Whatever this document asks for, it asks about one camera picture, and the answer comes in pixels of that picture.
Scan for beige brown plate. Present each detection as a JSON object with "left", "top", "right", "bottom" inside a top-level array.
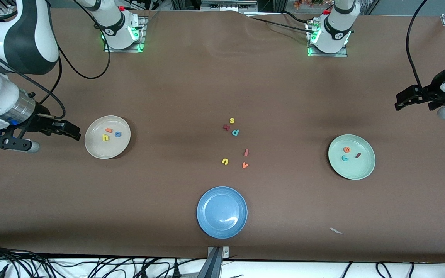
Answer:
[{"left": 84, "top": 115, "right": 131, "bottom": 159}]

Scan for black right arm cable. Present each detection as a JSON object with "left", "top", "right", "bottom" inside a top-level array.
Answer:
[{"left": 0, "top": 0, "right": 111, "bottom": 119}]

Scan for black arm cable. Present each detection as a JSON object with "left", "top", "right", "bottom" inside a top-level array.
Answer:
[
  {"left": 0, "top": 0, "right": 111, "bottom": 119},
  {"left": 406, "top": 0, "right": 430, "bottom": 89}
]

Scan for brown table cover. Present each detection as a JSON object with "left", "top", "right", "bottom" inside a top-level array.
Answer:
[{"left": 0, "top": 8, "right": 445, "bottom": 264}]

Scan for light green plate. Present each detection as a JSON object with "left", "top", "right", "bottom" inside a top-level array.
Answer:
[{"left": 328, "top": 134, "right": 376, "bottom": 180}]

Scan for grey metal box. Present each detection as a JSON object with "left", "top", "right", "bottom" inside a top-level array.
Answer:
[{"left": 201, "top": 0, "right": 258, "bottom": 12}]

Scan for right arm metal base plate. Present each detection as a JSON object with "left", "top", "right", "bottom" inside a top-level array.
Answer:
[{"left": 104, "top": 15, "right": 146, "bottom": 53}]

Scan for orange artificial flowers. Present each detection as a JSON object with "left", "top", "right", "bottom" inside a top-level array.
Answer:
[{"left": 294, "top": 0, "right": 325, "bottom": 9}]

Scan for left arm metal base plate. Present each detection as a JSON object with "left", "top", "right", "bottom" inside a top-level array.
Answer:
[{"left": 306, "top": 19, "right": 348, "bottom": 58}]

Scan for black base cable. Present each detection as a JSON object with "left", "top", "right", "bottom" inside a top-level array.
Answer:
[
  {"left": 282, "top": 11, "right": 313, "bottom": 24},
  {"left": 246, "top": 15, "right": 310, "bottom": 31}
]

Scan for black frame post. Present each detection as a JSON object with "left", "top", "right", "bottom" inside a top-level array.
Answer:
[{"left": 257, "top": 0, "right": 287, "bottom": 12}]

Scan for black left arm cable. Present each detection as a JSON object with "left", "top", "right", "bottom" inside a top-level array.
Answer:
[{"left": 406, "top": 0, "right": 430, "bottom": 89}]

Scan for blue plate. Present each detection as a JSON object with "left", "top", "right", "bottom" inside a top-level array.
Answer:
[{"left": 196, "top": 186, "right": 248, "bottom": 239}]

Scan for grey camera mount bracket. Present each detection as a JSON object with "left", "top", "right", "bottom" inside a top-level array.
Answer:
[{"left": 197, "top": 246, "right": 230, "bottom": 278}]

